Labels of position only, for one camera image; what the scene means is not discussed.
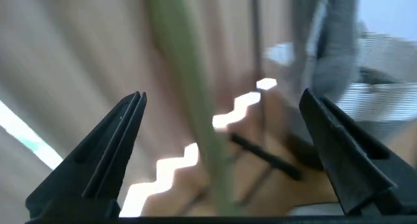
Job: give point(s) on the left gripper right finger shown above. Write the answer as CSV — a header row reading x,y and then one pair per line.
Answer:
x,y
352,159

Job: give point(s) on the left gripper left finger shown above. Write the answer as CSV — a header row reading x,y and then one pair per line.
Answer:
x,y
88,172

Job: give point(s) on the green long-sleeved shirt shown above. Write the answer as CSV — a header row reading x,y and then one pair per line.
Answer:
x,y
185,71

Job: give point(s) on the white laundry basket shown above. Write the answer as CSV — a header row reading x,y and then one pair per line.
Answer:
x,y
384,97

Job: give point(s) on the black clothes rack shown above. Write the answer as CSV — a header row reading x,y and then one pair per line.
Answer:
x,y
267,157

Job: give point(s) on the pale grey shorts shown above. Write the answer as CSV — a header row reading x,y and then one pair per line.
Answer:
x,y
339,54

